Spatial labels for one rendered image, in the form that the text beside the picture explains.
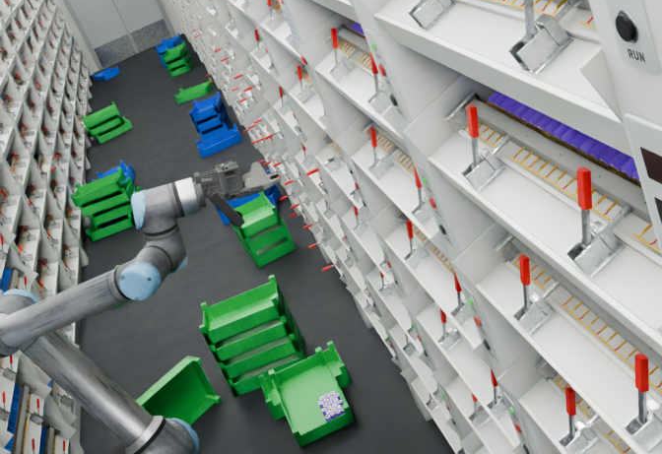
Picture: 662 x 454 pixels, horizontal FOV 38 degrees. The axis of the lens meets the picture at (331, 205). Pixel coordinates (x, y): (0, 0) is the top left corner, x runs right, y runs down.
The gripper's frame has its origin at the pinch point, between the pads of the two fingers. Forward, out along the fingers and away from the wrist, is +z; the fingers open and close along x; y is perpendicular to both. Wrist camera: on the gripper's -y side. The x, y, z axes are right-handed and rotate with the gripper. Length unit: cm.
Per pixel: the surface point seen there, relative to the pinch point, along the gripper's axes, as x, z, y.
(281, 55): 18.4, 11.6, 27.4
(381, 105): -97, 8, 38
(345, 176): -9.2, 16.5, -1.0
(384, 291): -0.6, 21.9, -39.0
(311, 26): -52, 9, 45
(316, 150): 18.2, 15.2, -0.6
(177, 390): 88, -45, -97
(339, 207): 18.2, 17.9, -18.7
